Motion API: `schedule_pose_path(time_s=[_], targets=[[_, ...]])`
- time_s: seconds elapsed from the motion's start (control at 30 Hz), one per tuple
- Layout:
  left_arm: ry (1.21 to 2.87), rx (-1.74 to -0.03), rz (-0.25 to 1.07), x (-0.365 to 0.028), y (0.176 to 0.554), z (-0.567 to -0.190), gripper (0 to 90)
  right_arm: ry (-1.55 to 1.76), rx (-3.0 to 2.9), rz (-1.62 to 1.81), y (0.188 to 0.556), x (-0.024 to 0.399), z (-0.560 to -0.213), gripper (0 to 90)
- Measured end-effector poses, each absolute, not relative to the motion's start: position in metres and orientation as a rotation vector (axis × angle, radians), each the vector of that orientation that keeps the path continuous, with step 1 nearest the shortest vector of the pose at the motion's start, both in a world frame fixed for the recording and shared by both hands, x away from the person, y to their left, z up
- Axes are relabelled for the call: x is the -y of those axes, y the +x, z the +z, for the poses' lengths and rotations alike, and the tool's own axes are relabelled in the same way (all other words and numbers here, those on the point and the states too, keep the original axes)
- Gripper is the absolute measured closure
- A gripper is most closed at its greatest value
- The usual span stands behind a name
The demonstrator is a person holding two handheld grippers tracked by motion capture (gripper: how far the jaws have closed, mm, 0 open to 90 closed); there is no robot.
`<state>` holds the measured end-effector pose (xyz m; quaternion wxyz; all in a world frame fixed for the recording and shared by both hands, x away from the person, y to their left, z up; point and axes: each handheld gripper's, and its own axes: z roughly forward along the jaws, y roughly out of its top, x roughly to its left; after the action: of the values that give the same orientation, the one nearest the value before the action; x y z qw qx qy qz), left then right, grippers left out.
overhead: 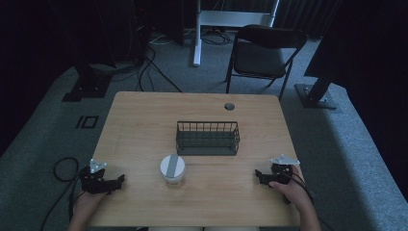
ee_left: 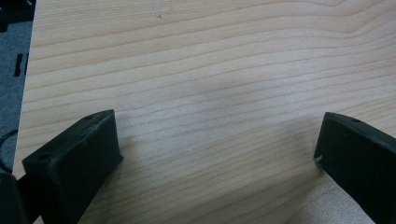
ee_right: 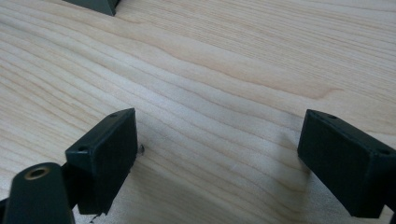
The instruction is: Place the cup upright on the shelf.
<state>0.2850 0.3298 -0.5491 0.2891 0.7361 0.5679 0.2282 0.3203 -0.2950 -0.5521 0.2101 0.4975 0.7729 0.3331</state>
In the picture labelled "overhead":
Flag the dark wire basket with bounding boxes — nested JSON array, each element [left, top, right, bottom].
[[175, 120, 242, 157]]

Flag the black folding chair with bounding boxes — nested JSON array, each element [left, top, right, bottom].
[[224, 24, 308, 101]]

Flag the white desk frame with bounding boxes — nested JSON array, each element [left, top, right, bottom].
[[192, 0, 281, 68]]

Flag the black stand with base plate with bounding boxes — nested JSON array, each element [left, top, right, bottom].
[[294, 71, 339, 111], [61, 62, 114, 103]]

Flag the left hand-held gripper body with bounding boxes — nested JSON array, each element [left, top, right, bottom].
[[79, 158, 118, 195]]

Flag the person's right hand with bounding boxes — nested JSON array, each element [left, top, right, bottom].
[[268, 179, 310, 214]]

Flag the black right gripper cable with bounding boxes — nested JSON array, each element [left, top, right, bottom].
[[278, 167, 318, 206]]

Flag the black floor cables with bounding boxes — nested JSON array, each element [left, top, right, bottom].
[[110, 30, 235, 94]]

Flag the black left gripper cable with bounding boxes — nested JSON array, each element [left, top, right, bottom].
[[38, 156, 85, 231]]

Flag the glass jar with white lid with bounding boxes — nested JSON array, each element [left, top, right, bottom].
[[159, 153, 187, 189]]

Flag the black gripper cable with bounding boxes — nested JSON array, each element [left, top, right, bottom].
[[278, 167, 318, 206], [38, 156, 85, 231]]

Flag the person's left hand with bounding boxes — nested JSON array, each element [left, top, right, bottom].
[[74, 190, 110, 218]]

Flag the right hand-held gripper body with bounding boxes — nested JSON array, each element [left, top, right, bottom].
[[269, 154, 301, 186]]

